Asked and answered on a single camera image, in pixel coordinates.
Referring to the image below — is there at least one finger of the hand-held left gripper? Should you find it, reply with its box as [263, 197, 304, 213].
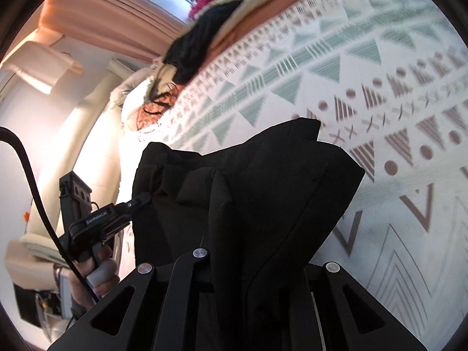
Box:
[126, 192, 152, 213]

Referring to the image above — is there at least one white hanging garment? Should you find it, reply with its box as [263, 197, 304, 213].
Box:
[2, 40, 85, 94]

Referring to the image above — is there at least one pink brown bed sheet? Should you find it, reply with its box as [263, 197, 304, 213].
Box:
[205, 0, 352, 59]

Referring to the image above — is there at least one patterned bed with bedspread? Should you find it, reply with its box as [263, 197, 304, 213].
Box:
[121, 0, 465, 351]

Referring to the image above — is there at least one tangled orange and black cable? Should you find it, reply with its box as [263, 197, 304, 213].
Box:
[137, 82, 180, 132]

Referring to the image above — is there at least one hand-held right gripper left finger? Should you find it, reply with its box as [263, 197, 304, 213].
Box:
[47, 247, 214, 351]

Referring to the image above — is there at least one pink cloth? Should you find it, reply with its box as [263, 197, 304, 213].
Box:
[188, 0, 223, 19]

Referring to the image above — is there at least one black knit garment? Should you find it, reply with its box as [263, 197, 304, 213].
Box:
[163, 0, 244, 83]

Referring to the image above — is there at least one black jacket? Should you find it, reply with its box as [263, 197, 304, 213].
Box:
[132, 117, 366, 351]

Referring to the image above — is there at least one person's left hand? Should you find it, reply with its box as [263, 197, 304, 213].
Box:
[69, 243, 121, 308]

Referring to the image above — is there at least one pink curtain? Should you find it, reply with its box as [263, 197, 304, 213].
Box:
[38, 0, 183, 63]

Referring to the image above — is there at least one cream padded headboard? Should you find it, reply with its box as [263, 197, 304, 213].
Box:
[29, 58, 125, 235]

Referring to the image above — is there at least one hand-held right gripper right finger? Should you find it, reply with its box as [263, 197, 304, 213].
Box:
[292, 262, 428, 351]

